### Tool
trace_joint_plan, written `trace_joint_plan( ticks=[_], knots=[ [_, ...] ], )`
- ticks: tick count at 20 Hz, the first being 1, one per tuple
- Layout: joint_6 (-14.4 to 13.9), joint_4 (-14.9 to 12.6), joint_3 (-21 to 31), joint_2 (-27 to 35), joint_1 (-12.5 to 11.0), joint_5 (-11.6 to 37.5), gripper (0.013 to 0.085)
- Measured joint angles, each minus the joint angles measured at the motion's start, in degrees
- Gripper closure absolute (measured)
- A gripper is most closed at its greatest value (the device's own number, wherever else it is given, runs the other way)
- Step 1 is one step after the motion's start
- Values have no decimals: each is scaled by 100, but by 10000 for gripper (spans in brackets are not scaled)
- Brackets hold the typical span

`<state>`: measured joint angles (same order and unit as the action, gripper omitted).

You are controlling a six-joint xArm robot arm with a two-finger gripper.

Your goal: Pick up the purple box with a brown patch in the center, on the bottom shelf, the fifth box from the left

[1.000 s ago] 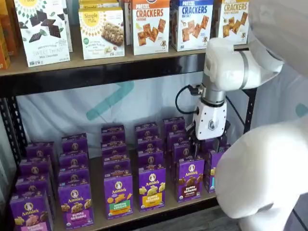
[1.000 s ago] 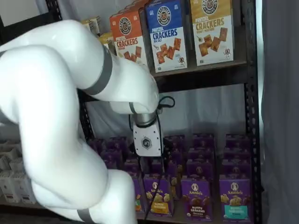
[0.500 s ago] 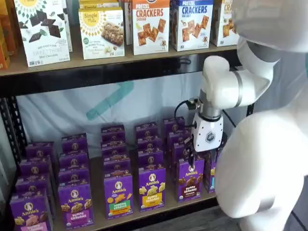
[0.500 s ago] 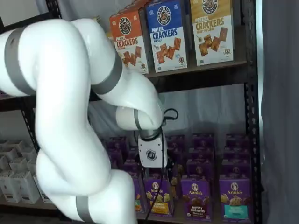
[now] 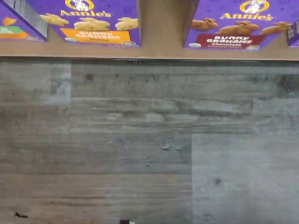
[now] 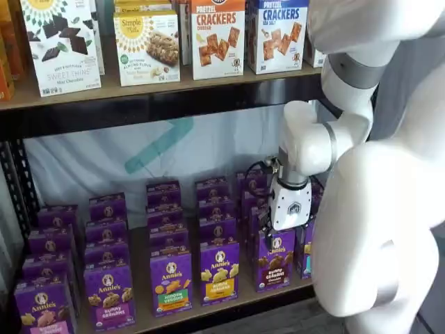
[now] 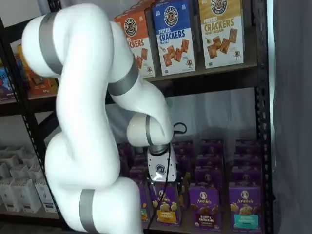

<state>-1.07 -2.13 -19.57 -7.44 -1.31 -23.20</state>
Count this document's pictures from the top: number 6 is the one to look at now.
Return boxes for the purple Annie's box mixed bunnies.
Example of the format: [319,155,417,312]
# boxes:
[83,266,137,326]

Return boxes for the yellow pretzel crackers box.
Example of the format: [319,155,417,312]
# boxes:
[304,33,328,69]

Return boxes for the white Sweet Thins box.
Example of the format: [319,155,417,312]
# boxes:
[19,0,106,97]

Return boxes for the blue pretzel crackers box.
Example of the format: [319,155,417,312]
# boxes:
[245,0,310,75]

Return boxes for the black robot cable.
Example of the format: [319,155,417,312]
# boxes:
[245,158,279,196]

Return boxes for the purple Annie's box green label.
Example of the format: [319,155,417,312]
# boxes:
[149,253,194,317]

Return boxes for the black metal shelf rack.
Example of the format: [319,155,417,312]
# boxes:
[0,64,345,334]

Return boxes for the purple Annie's box yellow label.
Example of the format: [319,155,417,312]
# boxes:
[200,242,241,307]

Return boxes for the purple Annie's snack box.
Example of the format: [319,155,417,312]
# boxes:
[236,170,272,192]
[85,221,129,246]
[83,243,130,271]
[36,205,80,232]
[27,228,76,257]
[88,193,127,223]
[199,219,238,246]
[197,200,237,223]
[247,205,270,258]
[21,252,76,283]
[311,179,326,202]
[147,207,188,233]
[241,189,274,209]
[149,230,191,257]
[194,177,230,202]
[309,200,323,227]
[145,180,181,209]

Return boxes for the Simple Mills almond bar box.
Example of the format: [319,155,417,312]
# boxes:
[113,10,181,87]
[113,0,179,15]

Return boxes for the orange pretzel crackers box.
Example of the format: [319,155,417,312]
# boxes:
[177,0,246,81]

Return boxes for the orange yellow snack box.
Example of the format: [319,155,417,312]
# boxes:
[0,31,17,102]
[0,0,28,79]

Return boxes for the purple Annie's box chocolate bunnies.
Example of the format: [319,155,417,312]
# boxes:
[254,229,297,293]

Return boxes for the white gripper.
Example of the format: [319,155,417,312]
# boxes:
[257,175,316,248]

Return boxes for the purple Annie's box pink bunnies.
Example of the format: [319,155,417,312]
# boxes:
[13,278,78,334]

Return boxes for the purple Annie's box teal label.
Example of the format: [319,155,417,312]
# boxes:
[295,222,318,279]

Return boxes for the white backdrop sheet teal logo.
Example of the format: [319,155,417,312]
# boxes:
[22,100,334,230]

